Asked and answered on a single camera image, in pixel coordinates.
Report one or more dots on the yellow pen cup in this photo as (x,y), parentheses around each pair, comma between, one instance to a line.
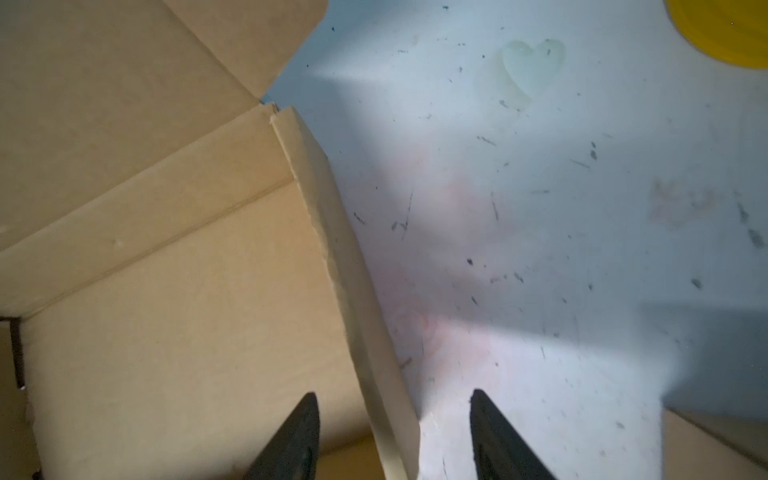
(730,31)

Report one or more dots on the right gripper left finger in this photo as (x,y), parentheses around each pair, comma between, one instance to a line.
(293,451)

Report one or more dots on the cardboard box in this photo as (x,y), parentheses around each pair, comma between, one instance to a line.
(706,446)

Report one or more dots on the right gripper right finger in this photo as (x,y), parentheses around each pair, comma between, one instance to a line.
(499,450)

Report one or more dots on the cardboard sheet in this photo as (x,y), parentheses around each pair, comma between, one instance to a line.
(177,266)

